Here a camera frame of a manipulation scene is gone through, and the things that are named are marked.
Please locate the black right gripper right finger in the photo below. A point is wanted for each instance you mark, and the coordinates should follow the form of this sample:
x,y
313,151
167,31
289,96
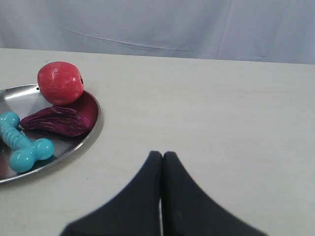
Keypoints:
x,y
188,211

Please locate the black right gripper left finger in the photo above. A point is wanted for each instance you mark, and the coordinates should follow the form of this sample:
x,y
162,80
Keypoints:
x,y
132,212

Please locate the teal toy bone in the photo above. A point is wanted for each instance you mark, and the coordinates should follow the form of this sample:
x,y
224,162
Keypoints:
x,y
24,151

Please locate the purple toy sweet potato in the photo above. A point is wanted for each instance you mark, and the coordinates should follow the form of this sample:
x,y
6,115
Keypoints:
x,y
57,119

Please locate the red apple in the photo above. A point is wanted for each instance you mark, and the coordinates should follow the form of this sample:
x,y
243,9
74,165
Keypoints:
x,y
60,82

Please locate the round stainless steel plate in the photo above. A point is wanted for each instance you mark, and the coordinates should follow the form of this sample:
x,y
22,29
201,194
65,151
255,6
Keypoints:
x,y
25,100

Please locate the white backdrop cloth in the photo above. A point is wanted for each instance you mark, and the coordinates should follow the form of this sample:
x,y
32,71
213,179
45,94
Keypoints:
x,y
254,30

